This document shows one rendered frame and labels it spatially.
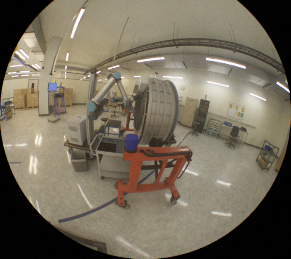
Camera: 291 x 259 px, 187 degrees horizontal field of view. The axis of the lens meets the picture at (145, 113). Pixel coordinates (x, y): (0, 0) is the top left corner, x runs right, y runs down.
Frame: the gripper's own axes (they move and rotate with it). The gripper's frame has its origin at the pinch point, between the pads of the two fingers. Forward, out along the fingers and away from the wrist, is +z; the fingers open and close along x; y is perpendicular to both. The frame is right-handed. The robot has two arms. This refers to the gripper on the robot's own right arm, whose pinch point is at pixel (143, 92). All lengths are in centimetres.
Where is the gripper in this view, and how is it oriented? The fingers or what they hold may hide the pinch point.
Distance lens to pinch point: 147.8
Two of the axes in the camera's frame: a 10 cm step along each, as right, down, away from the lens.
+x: -2.6, -5.5, -8.0
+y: 4.3, 6.7, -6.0
